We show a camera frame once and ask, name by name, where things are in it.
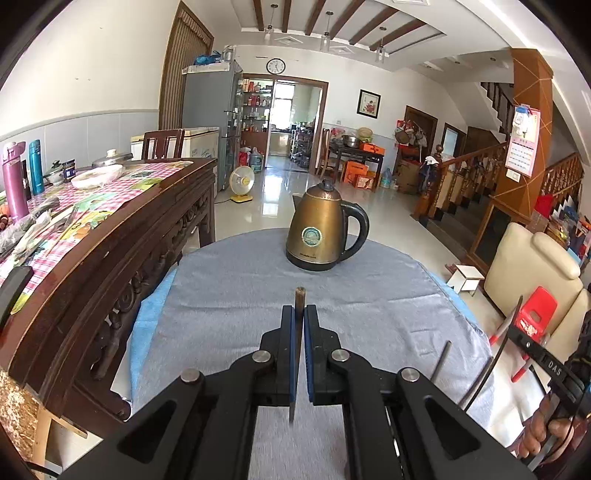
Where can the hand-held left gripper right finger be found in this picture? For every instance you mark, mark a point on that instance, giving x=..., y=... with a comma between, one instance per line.
x=309, y=364

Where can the round wall clock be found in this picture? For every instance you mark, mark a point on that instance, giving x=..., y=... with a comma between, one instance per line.
x=276, y=66

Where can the yellow electric fan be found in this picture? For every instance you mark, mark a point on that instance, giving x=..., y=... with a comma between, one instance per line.
x=241, y=180

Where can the flat orange box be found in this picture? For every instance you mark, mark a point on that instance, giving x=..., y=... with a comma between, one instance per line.
x=372, y=148

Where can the pile of colourful books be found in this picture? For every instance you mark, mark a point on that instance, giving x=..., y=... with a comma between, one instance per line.
x=572, y=230

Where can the steel bowl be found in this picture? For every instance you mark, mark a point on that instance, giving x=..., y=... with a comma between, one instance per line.
x=351, y=141

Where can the slatted wooden door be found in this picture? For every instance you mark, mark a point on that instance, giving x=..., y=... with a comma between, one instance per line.
x=184, y=69

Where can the small white stool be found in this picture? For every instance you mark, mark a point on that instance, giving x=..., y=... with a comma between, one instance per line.
x=468, y=274

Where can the wooden pillar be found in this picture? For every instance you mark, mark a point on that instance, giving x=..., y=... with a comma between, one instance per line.
x=521, y=198

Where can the wicker basket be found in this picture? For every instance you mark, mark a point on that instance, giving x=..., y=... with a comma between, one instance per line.
x=364, y=134

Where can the grey tablecloth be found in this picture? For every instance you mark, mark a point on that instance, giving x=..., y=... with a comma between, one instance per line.
x=369, y=300

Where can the brown panelled door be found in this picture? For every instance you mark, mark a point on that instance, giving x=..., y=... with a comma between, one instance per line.
x=453, y=138
x=422, y=120

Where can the wooden chair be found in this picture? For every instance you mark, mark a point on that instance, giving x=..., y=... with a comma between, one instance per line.
x=161, y=138

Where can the small lidded ceramic pot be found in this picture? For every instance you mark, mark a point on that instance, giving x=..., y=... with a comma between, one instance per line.
x=54, y=173

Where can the red plastic stool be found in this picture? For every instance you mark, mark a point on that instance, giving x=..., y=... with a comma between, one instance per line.
x=538, y=309

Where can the glass pendant lamp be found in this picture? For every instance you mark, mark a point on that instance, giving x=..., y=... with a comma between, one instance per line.
x=381, y=53
x=268, y=34
x=326, y=41

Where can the small dark jar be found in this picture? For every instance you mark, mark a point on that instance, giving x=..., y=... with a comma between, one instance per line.
x=68, y=169

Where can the pink wall calendar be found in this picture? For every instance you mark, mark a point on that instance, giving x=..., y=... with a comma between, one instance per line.
x=521, y=147

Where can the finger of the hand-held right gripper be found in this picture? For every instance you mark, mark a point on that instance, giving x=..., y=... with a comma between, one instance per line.
x=547, y=360

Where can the steel pot lid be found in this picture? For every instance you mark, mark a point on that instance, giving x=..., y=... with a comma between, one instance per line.
x=113, y=160

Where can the dark wooden side table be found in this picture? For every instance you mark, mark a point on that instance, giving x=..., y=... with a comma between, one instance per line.
x=355, y=151

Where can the framed flower picture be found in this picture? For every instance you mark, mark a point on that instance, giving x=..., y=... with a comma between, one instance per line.
x=368, y=102

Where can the blue water jug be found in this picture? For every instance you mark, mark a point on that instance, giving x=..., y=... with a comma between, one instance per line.
x=256, y=160

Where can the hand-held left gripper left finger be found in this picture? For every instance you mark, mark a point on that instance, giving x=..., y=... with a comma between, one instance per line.
x=288, y=364

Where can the bronze electric kettle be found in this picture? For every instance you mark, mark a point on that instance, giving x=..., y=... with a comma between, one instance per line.
x=314, y=221

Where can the pink water bottle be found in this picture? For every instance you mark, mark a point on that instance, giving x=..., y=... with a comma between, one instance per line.
x=16, y=189

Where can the brown cardboard box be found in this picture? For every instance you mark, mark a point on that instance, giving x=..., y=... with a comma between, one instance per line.
x=408, y=174

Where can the black flat device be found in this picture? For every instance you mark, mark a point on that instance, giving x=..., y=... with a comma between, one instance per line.
x=14, y=290

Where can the hanging bags bundle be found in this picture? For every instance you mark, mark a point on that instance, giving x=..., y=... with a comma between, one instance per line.
x=408, y=134

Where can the dark wooden chopstick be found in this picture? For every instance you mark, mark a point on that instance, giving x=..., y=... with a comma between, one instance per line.
x=484, y=373
x=300, y=300
x=442, y=362

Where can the person's right hand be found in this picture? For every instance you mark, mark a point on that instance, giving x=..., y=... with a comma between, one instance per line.
x=538, y=429

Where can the wooden staircase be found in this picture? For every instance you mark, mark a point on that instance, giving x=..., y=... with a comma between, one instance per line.
x=466, y=175

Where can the checkered printed tablecloth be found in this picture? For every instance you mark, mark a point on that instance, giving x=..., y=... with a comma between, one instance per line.
x=115, y=189

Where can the teal water bottle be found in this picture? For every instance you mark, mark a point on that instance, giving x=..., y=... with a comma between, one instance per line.
x=36, y=170

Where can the large clear water bottle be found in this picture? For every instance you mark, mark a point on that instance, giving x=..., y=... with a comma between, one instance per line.
x=387, y=179

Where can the cream leather sofa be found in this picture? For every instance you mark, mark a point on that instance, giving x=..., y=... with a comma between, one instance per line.
x=526, y=263

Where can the white plate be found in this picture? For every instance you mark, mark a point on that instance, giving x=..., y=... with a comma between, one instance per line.
x=97, y=177

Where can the shelf with bottles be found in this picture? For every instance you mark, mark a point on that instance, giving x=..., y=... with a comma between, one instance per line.
x=254, y=106

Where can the blue cloth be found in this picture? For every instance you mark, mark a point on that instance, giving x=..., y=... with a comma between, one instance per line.
x=150, y=323

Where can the orange cardboard box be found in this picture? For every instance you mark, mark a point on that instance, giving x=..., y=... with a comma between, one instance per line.
x=355, y=170
x=365, y=183

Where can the grey refrigerator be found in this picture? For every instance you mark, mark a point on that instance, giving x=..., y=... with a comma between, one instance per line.
x=207, y=101

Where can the carved dark wooden table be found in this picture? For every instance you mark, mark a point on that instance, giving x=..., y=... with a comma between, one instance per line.
x=92, y=286

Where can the blue bag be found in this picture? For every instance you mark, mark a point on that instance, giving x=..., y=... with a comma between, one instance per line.
x=205, y=59

